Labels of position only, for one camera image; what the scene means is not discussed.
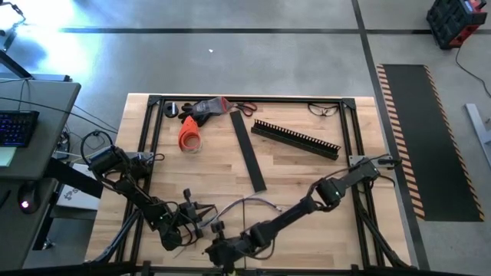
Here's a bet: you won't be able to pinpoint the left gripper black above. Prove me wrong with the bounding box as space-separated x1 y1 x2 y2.
178 202 218 238

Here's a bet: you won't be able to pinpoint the white cable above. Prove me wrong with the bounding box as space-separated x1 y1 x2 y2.
203 197 269 229

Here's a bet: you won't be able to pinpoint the black duct cover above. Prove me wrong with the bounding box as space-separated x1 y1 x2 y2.
229 110 268 194

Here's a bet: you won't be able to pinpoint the black slotted cable duct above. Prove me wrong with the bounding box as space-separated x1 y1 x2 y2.
250 118 341 161

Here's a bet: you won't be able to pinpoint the grey and black work glove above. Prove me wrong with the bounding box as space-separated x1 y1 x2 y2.
178 96 235 127

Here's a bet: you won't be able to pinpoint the black tape roll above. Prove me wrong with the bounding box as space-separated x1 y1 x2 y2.
163 101 180 118

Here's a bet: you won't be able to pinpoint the white cardboard box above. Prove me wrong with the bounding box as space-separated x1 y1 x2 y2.
55 163 104 212

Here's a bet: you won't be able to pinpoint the clear safety glasses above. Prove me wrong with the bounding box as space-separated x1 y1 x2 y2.
306 102 339 117

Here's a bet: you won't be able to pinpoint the grey desk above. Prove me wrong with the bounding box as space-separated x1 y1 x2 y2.
0 74 82 271

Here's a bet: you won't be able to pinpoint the black computer mouse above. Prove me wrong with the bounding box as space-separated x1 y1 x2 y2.
17 182 39 215

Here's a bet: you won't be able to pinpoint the backlit black keyboard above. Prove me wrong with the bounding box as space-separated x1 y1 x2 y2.
0 110 40 149

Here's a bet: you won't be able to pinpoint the pale green sticky note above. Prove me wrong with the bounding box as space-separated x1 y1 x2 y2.
0 146 17 168

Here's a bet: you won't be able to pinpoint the black floor mat striped edges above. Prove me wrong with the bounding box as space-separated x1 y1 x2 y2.
375 63 485 222

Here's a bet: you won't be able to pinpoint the black and red toolbox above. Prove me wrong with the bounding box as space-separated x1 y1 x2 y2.
425 0 488 50

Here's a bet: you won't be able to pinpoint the red-handled scissors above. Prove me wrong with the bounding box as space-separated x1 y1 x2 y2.
232 101 258 118

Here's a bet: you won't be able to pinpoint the black aluminium table frame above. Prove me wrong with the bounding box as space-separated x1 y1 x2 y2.
84 94 415 276

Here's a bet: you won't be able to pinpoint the white post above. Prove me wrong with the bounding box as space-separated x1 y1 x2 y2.
464 102 491 169

